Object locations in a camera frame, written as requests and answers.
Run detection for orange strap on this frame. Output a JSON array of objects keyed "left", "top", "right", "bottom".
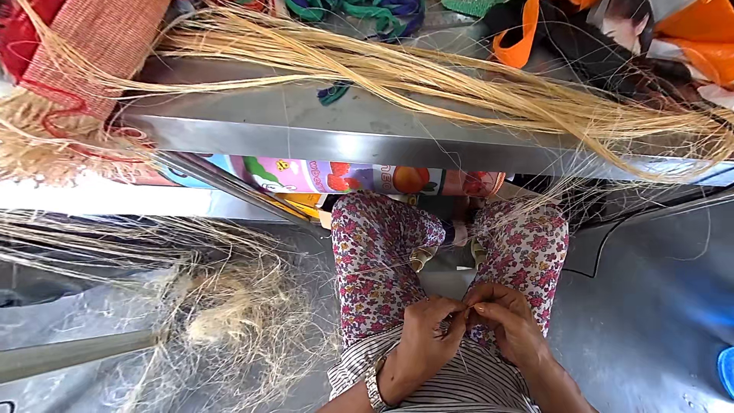
[{"left": 492, "top": 0, "right": 541, "bottom": 70}]

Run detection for thin pale fiber strand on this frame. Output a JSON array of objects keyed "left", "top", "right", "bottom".
[{"left": 459, "top": 304, "right": 476, "bottom": 374}]

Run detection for red woven fiber mat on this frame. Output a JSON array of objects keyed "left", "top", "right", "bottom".
[{"left": 0, "top": 0, "right": 173, "bottom": 185}]

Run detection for bundle of straw-coloured fibers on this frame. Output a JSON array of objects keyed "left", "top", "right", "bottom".
[{"left": 17, "top": 3, "right": 734, "bottom": 181}]

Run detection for person's body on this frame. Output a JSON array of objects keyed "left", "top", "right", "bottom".
[{"left": 327, "top": 324, "right": 541, "bottom": 413}]

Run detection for tangled pile of pale fibers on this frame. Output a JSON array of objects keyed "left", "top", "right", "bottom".
[{"left": 117, "top": 252, "right": 342, "bottom": 413}]

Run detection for long greyish fiber bundle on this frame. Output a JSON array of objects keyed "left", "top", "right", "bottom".
[{"left": 0, "top": 209, "right": 282, "bottom": 288}]

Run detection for person's left forearm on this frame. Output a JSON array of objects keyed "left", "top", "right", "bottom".
[{"left": 317, "top": 351, "right": 403, "bottom": 413}]

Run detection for black cloth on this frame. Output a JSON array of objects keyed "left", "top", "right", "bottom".
[{"left": 483, "top": 0, "right": 696, "bottom": 110}]

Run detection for person's legs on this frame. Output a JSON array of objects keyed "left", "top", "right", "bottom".
[{"left": 331, "top": 190, "right": 570, "bottom": 352}]

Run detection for fruit-printed plastic roll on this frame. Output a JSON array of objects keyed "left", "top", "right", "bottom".
[{"left": 123, "top": 152, "right": 507, "bottom": 198}]

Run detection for metal shelf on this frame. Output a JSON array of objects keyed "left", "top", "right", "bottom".
[{"left": 0, "top": 150, "right": 322, "bottom": 235}]

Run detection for stainless steel table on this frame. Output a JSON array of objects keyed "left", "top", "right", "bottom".
[{"left": 112, "top": 0, "right": 734, "bottom": 187}]

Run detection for orange and white printed bag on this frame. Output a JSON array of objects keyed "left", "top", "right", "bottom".
[{"left": 585, "top": 0, "right": 734, "bottom": 110}]

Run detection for person's left hand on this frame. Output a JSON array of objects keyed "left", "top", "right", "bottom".
[{"left": 381, "top": 295, "right": 470, "bottom": 407}]

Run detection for red cloth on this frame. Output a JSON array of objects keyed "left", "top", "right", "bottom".
[{"left": 0, "top": 0, "right": 61, "bottom": 84}]

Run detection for person's right hand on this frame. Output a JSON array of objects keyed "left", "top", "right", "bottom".
[{"left": 462, "top": 282, "right": 552, "bottom": 375}]

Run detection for green woven piece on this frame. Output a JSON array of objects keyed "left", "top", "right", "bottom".
[{"left": 442, "top": 0, "right": 511, "bottom": 18}]

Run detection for person's right forearm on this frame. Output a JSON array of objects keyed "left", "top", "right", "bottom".
[{"left": 519, "top": 354, "right": 599, "bottom": 413}]

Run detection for green and purple cloth strips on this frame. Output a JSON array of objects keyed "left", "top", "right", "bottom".
[{"left": 284, "top": 0, "right": 427, "bottom": 44}]

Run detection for blue plastic bucket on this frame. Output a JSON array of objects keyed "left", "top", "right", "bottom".
[{"left": 717, "top": 345, "right": 734, "bottom": 399}]

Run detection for yellow box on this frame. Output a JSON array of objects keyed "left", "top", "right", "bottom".
[{"left": 271, "top": 193, "right": 328, "bottom": 222}]

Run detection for black cable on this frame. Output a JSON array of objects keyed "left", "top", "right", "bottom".
[{"left": 562, "top": 186, "right": 734, "bottom": 280}]

